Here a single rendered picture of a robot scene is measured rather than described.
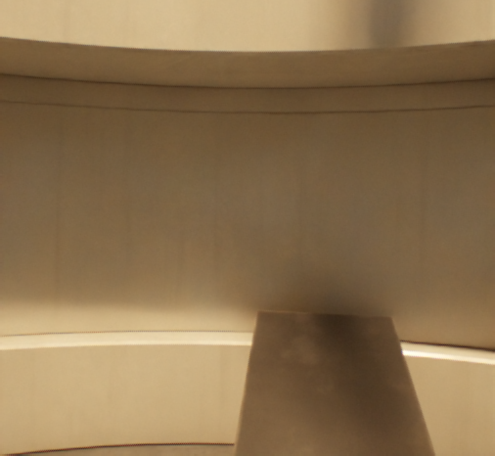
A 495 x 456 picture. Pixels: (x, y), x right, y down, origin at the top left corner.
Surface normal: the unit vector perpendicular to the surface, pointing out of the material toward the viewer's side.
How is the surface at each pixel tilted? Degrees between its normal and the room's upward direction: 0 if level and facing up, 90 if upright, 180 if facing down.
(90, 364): 90
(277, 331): 25
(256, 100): 90
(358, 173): 90
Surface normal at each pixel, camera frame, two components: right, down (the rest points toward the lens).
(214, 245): 0.01, -0.01
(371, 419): -0.04, -0.91
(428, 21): -0.25, -0.01
